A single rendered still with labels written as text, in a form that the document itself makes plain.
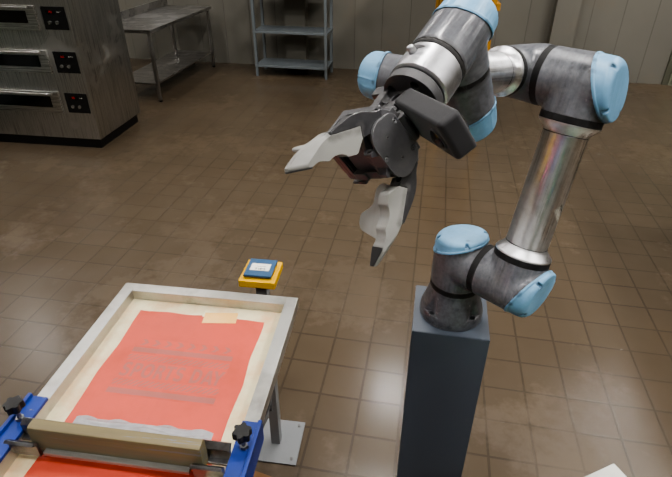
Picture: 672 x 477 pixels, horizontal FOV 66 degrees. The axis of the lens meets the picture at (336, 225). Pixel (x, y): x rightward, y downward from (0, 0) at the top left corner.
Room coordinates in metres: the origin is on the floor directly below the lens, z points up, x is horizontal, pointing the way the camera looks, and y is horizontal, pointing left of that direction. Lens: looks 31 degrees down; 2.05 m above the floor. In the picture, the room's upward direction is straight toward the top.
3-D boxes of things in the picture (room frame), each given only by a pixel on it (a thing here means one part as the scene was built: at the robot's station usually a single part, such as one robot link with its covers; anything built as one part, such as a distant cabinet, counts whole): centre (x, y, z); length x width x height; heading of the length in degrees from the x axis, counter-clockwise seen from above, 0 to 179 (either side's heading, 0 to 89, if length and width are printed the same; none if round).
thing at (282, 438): (1.48, 0.27, 0.48); 0.22 x 0.22 x 0.96; 82
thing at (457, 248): (0.97, -0.29, 1.37); 0.13 x 0.12 x 0.14; 44
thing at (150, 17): (7.27, 2.34, 0.48); 1.84 x 0.70 x 0.97; 169
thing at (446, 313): (0.98, -0.28, 1.25); 0.15 x 0.15 x 0.10
